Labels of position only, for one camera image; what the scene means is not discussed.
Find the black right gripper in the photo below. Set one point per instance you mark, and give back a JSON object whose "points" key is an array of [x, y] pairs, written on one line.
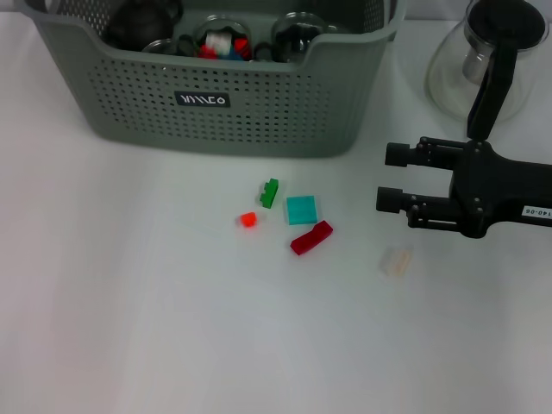
{"points": [[496, 192]]}

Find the pale translucent toy brick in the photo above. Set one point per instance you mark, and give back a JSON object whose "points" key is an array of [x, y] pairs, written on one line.
{"points": [[396, 262]]}

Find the small red toy brick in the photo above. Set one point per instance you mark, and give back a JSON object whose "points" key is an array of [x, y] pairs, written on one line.
{"points": [[249, 220], [242, 45]]}

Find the glass teacup black base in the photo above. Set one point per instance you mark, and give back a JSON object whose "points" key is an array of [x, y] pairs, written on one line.
{"points": [[264, 52], [159, 45], [198, 32], [297, 39]]}

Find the blue toy brick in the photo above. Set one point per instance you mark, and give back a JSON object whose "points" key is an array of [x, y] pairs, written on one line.
{"points": [[233, 56]]}

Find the white toy brick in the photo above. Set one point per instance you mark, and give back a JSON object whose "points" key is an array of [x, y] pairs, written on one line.
{"points": [[217, 41]]}

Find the orange-red sloped toy brick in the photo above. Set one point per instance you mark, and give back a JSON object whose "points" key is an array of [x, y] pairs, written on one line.
{"points": [[207, 52]]}

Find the grey perforated storage bin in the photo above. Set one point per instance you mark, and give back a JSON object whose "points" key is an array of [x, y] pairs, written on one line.
{"points": [[259, 121]]}

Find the teal square toy plate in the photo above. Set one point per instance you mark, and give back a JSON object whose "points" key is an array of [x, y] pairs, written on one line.
{"points": [[302, 210]]}

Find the dark red long brick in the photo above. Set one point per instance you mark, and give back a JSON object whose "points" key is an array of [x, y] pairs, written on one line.
{"points": [[311, 238]]}

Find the green stepped toy brick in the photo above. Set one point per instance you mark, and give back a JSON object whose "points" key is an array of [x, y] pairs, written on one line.
{"points": [[268, 196]]}

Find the black clay teapot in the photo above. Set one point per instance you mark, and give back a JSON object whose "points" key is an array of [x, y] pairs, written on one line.
{"points": [[138, 23]]}

